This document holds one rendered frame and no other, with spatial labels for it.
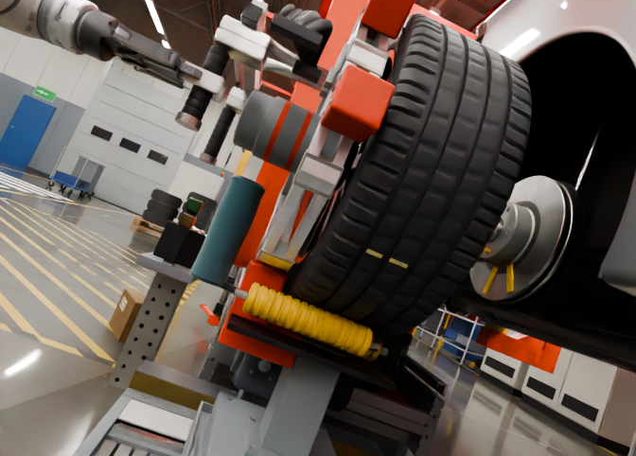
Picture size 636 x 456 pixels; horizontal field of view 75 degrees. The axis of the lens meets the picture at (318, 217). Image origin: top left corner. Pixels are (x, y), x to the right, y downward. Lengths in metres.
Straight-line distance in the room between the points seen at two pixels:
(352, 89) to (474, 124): 0.21
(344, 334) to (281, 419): 0.24
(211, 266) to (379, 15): 0.63
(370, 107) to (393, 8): 0.29
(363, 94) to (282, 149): 0.32
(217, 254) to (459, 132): 0.59
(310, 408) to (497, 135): 0.62
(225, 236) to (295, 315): 0.30
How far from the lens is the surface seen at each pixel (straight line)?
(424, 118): 0.66
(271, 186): 1.35
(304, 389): 0.91
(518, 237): 1.02
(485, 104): 0.73
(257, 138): 0.87
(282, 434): 0.94
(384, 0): 0.84
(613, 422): 5.72
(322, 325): 0.79
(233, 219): 0.98
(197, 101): 0.76
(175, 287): 1.50
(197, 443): 1.09
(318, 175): 0.65
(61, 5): 0.83
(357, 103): 0.59
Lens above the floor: 0.61
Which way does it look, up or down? 6 degrees up
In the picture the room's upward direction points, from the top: 22 degrees clockwise
